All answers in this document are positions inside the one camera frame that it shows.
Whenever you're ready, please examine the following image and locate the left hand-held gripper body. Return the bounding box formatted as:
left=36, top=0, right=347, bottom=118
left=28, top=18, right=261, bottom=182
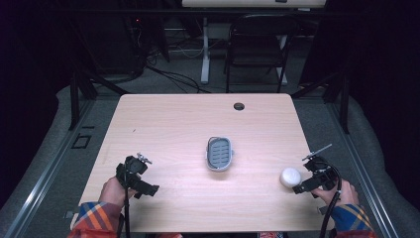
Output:
left=115, top=152, right=154, bottom=190

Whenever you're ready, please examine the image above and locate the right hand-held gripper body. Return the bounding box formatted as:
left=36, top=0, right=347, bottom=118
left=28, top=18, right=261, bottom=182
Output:
left=301, top=143, right=342, bottom=191

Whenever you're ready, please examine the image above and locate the white round soap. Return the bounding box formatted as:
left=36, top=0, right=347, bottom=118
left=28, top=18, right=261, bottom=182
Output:
left=279, top=167, right=302, bottom=189

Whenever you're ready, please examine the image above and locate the grey soap dish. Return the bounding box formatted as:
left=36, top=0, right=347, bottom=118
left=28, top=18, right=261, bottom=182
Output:
left=205, top=135, right=235, bottom=173

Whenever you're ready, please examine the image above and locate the person's right hand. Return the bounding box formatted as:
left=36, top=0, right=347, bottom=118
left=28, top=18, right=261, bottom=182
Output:
left=311, top=179, right=360, bottom=208

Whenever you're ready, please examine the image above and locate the person's left hand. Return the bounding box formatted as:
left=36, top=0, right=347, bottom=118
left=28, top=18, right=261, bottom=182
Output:
left=98, top=177, right=138, bottom=208

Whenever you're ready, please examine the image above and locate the black folding chair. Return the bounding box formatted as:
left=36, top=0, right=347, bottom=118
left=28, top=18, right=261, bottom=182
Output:
left=223, top=13, right=301, bottom=94

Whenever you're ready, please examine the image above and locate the white desk leg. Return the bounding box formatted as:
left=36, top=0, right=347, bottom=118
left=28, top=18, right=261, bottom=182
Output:
left=200, top=16, right=212, bottom=85

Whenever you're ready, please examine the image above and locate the white desk top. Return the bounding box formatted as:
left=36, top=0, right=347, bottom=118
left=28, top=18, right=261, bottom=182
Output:
left=180, top=0, right=328, bottom=9

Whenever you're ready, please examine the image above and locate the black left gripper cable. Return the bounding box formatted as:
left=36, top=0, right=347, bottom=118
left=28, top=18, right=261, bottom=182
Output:
left=122, top=165, right=133, bottom=238

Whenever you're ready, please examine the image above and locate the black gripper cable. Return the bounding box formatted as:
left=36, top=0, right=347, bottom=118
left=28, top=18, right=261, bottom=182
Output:
left=122, top=165, right=133, bottom=238
left=318, top=164, right=344, bottom=238

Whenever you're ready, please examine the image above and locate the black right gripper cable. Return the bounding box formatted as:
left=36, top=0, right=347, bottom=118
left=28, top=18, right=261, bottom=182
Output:
left=318, top=164, right=344, bottom=238

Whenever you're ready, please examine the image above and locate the black metal frame stand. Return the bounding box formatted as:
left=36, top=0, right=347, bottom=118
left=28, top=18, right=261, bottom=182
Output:
left=289, top=70, right=352, bottom=135
left=67, top=63, right=131, bottom=131

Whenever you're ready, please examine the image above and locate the black floor cable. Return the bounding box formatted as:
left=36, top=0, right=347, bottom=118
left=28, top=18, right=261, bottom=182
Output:
left=145, top=62, right=212, bottom=94

